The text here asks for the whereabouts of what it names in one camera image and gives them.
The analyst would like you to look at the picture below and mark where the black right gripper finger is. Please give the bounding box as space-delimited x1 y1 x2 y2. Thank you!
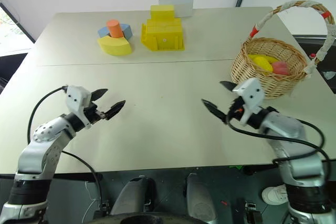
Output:
219 81 238 92
201 99 227 125

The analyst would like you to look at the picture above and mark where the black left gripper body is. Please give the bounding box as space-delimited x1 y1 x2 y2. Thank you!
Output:
83 100 107 125

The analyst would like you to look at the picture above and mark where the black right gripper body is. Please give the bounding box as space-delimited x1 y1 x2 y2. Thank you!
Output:
226 96 246 122

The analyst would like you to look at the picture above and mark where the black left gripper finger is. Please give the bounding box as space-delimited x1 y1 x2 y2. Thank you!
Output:
104 100 127 121
90 88 109 102

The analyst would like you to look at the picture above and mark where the yellow fruit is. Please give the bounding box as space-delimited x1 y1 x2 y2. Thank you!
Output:
248 54 279 74

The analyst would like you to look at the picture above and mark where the yellow quarter-round foam block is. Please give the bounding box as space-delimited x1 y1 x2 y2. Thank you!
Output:
97 36 132 57

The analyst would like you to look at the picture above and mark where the pink peach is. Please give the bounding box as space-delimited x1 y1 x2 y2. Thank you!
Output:
270 60 291 76

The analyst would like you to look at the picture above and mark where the blue foam block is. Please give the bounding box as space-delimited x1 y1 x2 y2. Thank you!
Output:
97 26 111 39
119 23 133 40

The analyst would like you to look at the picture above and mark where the orange foam cylinder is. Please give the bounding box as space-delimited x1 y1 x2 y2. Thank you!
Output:
106 19 124 39

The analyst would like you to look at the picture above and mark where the yellow ribbed plastic box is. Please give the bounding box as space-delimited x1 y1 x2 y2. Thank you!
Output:
140 17 186 52

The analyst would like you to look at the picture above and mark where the grey rounded robot leg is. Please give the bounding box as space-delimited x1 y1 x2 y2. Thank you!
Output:
186 172 218 222
109 175 156 216

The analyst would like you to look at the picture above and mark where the white box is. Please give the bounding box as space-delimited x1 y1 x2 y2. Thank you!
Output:
158 0 194 18

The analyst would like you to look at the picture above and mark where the white shoe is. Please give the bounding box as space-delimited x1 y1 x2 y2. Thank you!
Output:
261 184 290 205

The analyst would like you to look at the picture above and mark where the yellow rectangular block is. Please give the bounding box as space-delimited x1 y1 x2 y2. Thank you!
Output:
150 4 176 20

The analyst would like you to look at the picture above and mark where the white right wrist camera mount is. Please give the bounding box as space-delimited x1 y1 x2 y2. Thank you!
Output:
232 78 265 126

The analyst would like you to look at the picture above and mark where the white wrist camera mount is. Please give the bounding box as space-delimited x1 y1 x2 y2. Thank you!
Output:
65 85 92 128
232 78 265 126

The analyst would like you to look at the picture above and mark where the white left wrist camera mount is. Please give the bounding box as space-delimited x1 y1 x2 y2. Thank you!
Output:
65 85 92 128

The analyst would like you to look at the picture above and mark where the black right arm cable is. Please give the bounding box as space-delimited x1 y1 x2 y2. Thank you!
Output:
225 108 332 180

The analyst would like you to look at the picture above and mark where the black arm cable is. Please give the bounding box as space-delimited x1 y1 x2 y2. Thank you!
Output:
225 108 332 180
61 150 103 214

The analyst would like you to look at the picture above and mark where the wicker basket with handle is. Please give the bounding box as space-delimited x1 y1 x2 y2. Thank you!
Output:
230 0 336 100

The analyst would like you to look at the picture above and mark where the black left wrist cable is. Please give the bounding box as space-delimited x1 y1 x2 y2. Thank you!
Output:
27 85 68 145

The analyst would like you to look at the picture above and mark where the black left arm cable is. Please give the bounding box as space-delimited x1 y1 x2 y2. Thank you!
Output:
61 150 103 214

